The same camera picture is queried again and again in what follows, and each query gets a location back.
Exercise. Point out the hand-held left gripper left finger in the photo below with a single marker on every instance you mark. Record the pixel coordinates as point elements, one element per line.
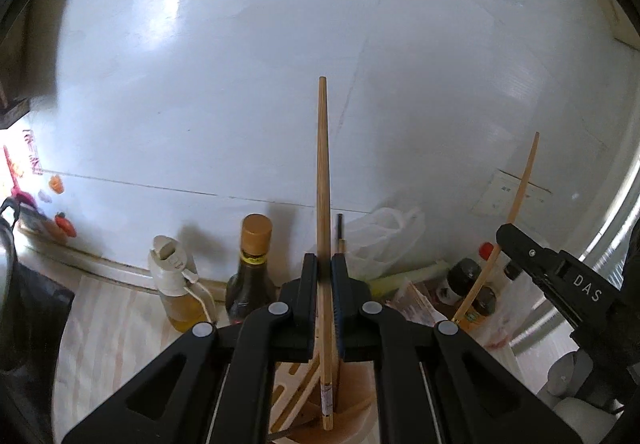
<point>300,309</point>

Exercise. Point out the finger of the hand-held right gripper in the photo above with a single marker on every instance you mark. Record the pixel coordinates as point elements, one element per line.
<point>530,251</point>

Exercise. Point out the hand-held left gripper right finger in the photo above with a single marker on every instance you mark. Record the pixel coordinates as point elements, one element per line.
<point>350,309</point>

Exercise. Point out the light wooden chopstick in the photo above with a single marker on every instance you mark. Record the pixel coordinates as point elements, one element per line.
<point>525,179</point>
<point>324,174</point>

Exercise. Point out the beige ribbed utensil holder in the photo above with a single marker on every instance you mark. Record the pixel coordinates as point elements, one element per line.
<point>292,384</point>

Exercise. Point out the person's right hand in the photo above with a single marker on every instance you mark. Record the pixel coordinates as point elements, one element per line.
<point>575,414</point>

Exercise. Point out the dark bottle red cap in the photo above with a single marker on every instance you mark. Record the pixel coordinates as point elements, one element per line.
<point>486,250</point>

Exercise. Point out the white printed paper packet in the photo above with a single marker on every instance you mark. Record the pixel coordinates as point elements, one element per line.
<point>415,304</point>

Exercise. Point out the dark bottle orange label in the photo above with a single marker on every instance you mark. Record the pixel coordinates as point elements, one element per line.
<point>485,299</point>

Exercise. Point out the white plastic bag red contents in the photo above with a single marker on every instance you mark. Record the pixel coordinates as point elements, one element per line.
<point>515,319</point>

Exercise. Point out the green leek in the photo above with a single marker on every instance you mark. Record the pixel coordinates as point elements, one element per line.
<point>425,271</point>

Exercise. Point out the dark bottle gold cap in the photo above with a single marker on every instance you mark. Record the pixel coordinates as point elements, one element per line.
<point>255,234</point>

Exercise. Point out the clear plastic bag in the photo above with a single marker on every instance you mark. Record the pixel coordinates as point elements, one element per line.
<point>395,229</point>

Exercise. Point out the oil bottle white cap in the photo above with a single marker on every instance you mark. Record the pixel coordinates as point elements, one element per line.
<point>167,259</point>

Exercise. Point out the striped cat print mat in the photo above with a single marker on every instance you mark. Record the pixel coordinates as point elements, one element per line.
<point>125,349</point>

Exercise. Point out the black stove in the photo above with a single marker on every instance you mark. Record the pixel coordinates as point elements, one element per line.
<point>35,324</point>

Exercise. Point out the white printed pot pink knob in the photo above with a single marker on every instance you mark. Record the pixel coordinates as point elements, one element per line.
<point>30,219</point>

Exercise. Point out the black range hood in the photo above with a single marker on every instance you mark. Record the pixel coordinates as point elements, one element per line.
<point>25,74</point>

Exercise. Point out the white wall socket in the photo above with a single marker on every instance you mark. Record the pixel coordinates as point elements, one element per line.
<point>537,199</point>
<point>495,191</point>

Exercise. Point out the aluminium window frame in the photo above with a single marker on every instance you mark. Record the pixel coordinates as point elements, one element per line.
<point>590,224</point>

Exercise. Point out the red fruit wall sticker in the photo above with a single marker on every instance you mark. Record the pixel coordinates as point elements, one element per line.
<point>65,224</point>

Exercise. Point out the orange fruit wall sticker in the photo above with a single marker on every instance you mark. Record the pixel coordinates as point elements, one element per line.
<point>55,184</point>

